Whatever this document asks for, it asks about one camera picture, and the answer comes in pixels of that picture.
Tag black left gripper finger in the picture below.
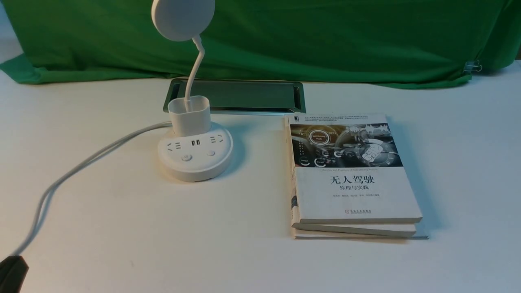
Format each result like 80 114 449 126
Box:
0 256 28 293

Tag white desk lamp with sockets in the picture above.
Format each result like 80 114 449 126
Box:
151 0 233 182

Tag bottom white book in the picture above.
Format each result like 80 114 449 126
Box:
291 223 429 241

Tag top white self-driving book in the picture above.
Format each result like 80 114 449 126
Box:
284 113 423 224

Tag green backdrop cloth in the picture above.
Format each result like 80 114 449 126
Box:
1 0 521 89

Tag metal binder clip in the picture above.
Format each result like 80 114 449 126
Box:
462 60 483 74

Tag white lamp power cable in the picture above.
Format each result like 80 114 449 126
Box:
11 121 173 257

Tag silver desk cable grommet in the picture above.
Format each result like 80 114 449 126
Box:
163 78 306 116

